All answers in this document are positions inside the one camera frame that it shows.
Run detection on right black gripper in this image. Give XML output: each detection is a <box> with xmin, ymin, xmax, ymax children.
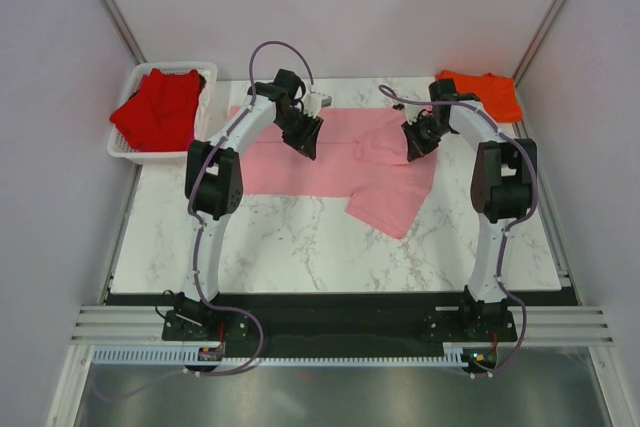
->
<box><xmin>401</xmin><ymin>115</ymin><xmax>452</xmax><ymax>163</ymax></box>

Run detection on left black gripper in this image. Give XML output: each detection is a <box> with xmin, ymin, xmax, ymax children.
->
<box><xmin>274</xmin><ymin>110</ymin><xmax>324</xmax><ymax>162</ymax></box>

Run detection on pink t shirt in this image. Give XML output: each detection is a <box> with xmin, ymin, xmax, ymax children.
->
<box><xmin>241</xmin><ymin>108</ymin><xmax>437</xmax><ymax>239</ymax></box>

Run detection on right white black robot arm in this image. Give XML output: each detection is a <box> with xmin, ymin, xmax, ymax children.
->
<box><xmin>402</xmin><ymin>78</ymin><xmax>538</xmax><ymax>342</ymax></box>

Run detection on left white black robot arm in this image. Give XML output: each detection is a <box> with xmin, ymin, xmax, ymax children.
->
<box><xmin>162</xmin><ymin>69</ymin><xmax>332</xmax><ymax>342</ymax></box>

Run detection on folded orange t shirt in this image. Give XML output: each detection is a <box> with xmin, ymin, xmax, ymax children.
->
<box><xmin>435</xmin><ymin>70</ymin><xmax>523</xmax><ymax>123</ymax></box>

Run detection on red t shirt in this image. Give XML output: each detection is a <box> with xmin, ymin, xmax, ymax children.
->
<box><xmin>110</xmin><ymin>68</ymin><xmax>204</xmax><ymax>152</ymax></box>

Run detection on white plastic basket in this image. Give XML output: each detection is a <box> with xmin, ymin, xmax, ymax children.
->
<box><xmin>107</xmin><ymin>61</ymin><xmax>218</xmax><ymax>165</ymax></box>

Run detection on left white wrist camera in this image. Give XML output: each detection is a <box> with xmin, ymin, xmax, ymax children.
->
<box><xmin>303</xmin><ymin>92</ymin><xmax>332</xmax><ymax>118</ymax></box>

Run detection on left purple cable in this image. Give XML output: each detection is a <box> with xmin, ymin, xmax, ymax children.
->
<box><xmin>92</xmin><ymin>40</ymin><xmax>316</xmax><ymax>401</ymax></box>

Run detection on purple cable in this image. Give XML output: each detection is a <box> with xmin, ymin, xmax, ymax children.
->
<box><xmin>378</xmin><ymin>84</ymin><xmax>540</xmax><ymax>379</ymax></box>
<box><xmin>92</xmin><ymin>40</ymin><xmax>316</xmax><ymax>401</ymax></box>

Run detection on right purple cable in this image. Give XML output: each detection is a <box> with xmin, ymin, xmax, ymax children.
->
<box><xmin>378</xmin><ymin>84</ymin><xmax>540</xmax><ymax>379</ymax></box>

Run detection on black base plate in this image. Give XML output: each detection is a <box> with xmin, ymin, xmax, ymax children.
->
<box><xmin>162</xmin><ymin>292</ymin><xmax>517</xmax><ymax>357</ymax></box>

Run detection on aluminium profile rail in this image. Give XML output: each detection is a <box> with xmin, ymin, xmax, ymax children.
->
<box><xmin>71</xmin><ymin>306</ymin><xmax>614</xmax><ymax>347</ymax></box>

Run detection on white slotted cable duct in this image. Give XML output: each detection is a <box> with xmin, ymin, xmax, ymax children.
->
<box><xmin>91</xmin><ymin>345</ymin><xmax>475</xmax><ymax>367</ymax></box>

